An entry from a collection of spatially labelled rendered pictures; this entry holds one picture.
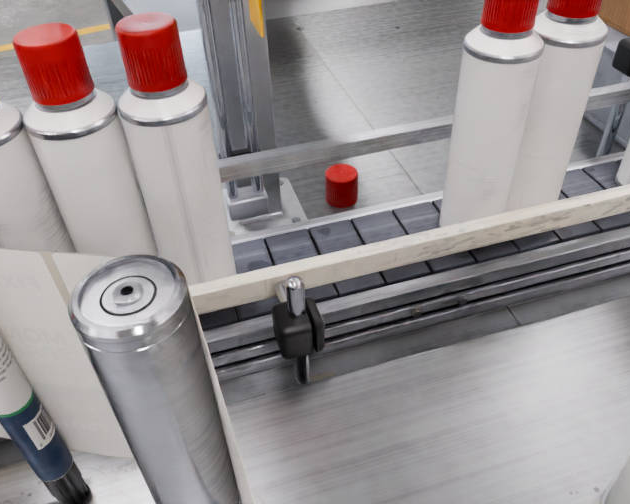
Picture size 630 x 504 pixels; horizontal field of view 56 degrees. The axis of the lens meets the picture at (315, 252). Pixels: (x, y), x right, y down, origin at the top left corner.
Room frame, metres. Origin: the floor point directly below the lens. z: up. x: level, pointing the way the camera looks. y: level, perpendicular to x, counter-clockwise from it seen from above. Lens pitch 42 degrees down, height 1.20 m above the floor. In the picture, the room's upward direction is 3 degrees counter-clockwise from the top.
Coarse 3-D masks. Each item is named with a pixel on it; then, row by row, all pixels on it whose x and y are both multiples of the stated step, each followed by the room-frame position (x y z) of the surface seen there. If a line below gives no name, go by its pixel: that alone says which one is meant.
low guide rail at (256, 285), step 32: (608, 192) 0.38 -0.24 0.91; (480, 224) 0.34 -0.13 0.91; (512, 224) 0.35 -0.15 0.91; (544, 224) 0.35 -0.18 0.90; (320, 256) 0.32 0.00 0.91; (352, 256) 0.31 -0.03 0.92; (384, 256) 0.32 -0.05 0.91; (416, 256) 0.32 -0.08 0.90; (192, 288) 0.29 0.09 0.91; (224, 288) 0.29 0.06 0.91; (256, 288) 0.29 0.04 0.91
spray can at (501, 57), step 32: (512, 0) 0.36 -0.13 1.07; (480, 32) 0.38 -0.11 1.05; (512, 32) 0.36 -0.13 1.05; (480, 64) 0.36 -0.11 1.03; (512, 64) 0.36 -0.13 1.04; (480, 96) 0.36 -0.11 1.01; (512, 96) 0.36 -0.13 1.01; (480, 128) 0.36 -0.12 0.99; (512, 128) 0.36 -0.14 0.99; (448, 160) 0.38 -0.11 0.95; (480, 160) 0.36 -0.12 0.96; (512, 160) 0.36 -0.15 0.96; (448, 192) 0.37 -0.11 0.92; (480, 192) 0.36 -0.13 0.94; (448, 224) 0.37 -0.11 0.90
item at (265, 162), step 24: (600, 96) 0.45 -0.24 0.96; (624, 96) 0.46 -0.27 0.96; (432, 120) 0.42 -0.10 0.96; (312, 144) 0.39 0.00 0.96; (336, 144) 0.39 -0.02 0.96; (360, 144) 0.39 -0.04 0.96; (384, 144) 0.40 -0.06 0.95; (408, 144) 0.40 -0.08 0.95; (240, 168) 0.37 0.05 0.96; (264, 168) 0.37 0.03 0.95; (288, 168) 0.38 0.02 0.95
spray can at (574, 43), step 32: (576, 0) 0.38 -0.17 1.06; (544, 32) 0.39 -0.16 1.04; (576, 32) 0.38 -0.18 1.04; (608, 32) 0.39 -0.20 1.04; (544, 64) 0.38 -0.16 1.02; (576, 64) 0.37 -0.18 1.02; (544, 96) 0.38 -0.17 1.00; (576, 96) 0.38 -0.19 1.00; (544, 128) 0.38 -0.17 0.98; (576, 128) 0.38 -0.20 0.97; (544, 160) 0.37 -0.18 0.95; (512, 192) 0.38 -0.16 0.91; (544, 192) 0.37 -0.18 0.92
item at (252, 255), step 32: (576, 192) 0.42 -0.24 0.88; (384, 224) 0.39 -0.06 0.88; (416, 224) 0.39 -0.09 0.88; (576, 224) 0.38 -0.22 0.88; (608, 224) 0.38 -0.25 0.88; (256, 256) 0.36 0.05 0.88; (288, 256) 0.36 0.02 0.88; (448, 256) 0.35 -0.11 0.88; (480, 256) 0.35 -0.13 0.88; (320, 288) 0.32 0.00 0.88; (352, 288) 0.32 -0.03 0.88; (224, 320) 0.29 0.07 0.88
